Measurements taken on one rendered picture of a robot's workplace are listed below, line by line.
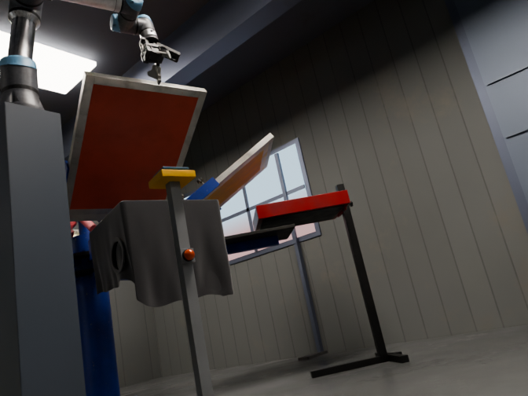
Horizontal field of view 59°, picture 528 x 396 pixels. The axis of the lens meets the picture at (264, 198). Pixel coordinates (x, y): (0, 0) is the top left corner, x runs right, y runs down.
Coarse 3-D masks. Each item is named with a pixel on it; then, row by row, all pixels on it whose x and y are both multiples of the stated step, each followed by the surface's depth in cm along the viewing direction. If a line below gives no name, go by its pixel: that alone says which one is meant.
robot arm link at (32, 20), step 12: (12, 0) 180; (12, 12) 179; (24, 12) 180; (36, 12) 183; (12, 24) 180; (24, 24) 179; (36, 24) 185; (12, 36) 177; (24, 36) 178; (12, 48) 175; (24, 48) 176; (0, 96) 166
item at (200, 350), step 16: (160, 176) 160; (176, 176) 162; (192, 176) 166; (176, 192) 165; (176, 208) 163; (176, 224) 161; (176, 240) 161; (176, 256) 161; (192, 272) 158; (192, 288) 156; (192, 304) 154; (192, 320) 153; (192, 336) 151; (192, 352) 151; (208, 368) 150; (208, 384) 148
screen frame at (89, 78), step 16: (96, 80) 200; (112, 80) 204; (128, 80) 207; (144, 80) 214; (80, 96) 204; (192, 96) 228; (80, 112) 206; (80, 128) 211; (192, 128) 241; (80, 144) 216; (112, 208) 250
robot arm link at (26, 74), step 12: (0, 60) 159; (12, 60) 157; (24, 60) 159; (0, 72) 158; (12, 72) 156; (24, 72) 157; (36, 72) 163; (0, 84) 161; (12, 84) 155; (24, 84) 156; (36, 84) 161
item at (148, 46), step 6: (150, 36) 205; (144, 42) 205; (150, 42) 205; (144, 48) 202; (150, 48) 200; (156, 48) 202; (144, 54) 201; (150, 54) 200; (156, 54) 202; (150, 60) 202; (156, 60) 205; (162, 60) 205
